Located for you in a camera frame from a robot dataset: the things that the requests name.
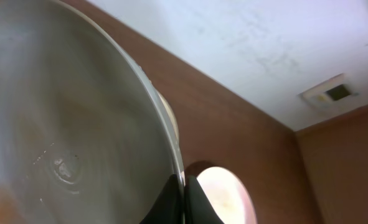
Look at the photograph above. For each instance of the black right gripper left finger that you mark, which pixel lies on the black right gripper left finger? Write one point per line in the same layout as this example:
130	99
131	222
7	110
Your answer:
167	208

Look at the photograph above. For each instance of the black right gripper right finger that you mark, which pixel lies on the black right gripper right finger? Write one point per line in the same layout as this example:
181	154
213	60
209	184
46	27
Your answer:
198	209

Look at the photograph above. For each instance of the white plate with ketchup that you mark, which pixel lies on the white plate with ketchup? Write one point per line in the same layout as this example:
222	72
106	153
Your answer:
228	196

